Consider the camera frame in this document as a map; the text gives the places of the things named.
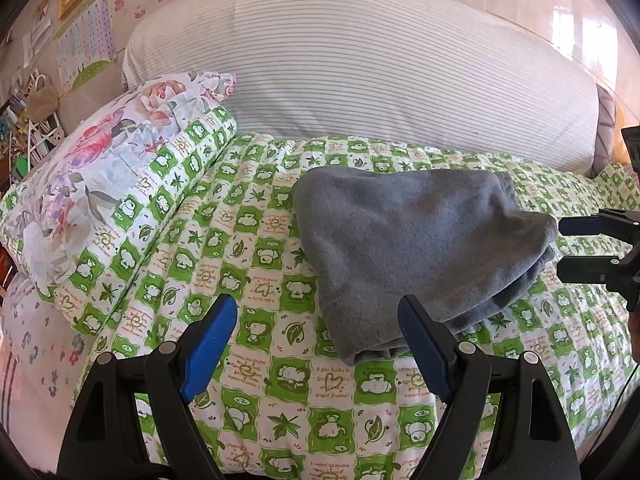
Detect green printed quilt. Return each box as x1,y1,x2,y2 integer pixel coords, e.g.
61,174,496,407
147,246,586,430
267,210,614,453
0,105,640,480

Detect black cable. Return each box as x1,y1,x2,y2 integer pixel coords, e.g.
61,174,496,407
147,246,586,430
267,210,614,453
582,355,636,466

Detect white striped bolster pillow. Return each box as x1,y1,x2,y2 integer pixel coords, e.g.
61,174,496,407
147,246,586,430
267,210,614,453
121,0,601,173

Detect purple plaid pillow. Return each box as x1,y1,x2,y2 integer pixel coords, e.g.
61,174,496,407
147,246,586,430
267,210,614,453
590,85,621,179

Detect wall poster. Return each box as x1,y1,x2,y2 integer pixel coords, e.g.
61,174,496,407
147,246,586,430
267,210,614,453
56,0,118,93

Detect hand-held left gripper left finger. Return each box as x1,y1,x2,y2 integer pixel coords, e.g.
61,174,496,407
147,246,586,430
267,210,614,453
57,294,239,480

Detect white flower-print bedsheet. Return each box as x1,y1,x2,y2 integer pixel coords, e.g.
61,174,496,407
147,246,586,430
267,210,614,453
0,270,101,476

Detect grey towel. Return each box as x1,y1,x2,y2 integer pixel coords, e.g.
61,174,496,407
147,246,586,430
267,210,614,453
290,166,560,367

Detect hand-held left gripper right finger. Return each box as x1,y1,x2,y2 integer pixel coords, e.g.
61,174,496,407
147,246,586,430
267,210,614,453
397,294,582,480

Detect woven bag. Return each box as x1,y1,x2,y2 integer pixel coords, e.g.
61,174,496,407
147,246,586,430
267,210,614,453
25,74,61,121

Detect paper sheets on wall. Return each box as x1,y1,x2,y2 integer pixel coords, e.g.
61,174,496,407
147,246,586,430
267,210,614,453
22,0,56,68

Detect floral pillow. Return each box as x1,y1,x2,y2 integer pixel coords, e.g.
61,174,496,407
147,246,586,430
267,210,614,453
7,71,237,288

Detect cluttered shelf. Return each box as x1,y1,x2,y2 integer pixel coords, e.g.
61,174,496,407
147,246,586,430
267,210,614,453
0,70,67,188

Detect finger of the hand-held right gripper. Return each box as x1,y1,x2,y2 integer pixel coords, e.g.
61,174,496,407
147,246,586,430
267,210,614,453
557,208,640,241
556,255,632,292

